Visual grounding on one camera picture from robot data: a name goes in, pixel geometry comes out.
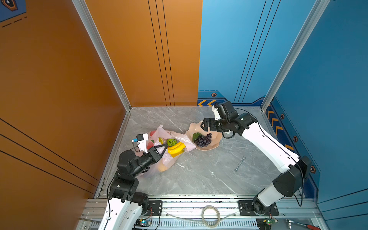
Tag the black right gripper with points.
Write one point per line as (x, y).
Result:
(211, 121)

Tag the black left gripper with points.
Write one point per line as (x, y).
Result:
(155, 156)

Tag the pink printed plastic bag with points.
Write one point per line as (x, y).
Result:
(159, 137)

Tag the yellow banana bunch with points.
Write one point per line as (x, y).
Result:
(177, 149)

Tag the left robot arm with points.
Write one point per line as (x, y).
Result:
(124, 203)

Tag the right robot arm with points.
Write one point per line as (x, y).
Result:
(294, 170)

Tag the silver wrench on table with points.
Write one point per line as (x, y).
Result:
(240, 163)

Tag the left green circuit board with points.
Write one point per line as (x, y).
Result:
(142, 223)

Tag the green circuit board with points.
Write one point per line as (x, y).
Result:
(266, 224)
(142, 223)

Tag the coiled clear tube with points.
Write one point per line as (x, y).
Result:
(210, 216)

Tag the right green circuit board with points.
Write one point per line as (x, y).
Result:
(266, 224)

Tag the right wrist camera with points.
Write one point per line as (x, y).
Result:
(216, 113)

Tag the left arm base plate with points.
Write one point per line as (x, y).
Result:
(155, 208)

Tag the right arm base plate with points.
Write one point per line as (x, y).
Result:
(246, 208)

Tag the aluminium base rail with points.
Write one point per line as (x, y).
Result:
(222, 212)

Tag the aluminium corner post right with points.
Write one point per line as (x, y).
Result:
(310, 23)

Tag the aluminium corner post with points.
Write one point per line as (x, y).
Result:
(92, 30)
(310, 23)

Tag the red handled screwdriver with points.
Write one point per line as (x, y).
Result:
(310, 227)

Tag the aluminium corner post left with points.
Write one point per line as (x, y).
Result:
(92, 30)

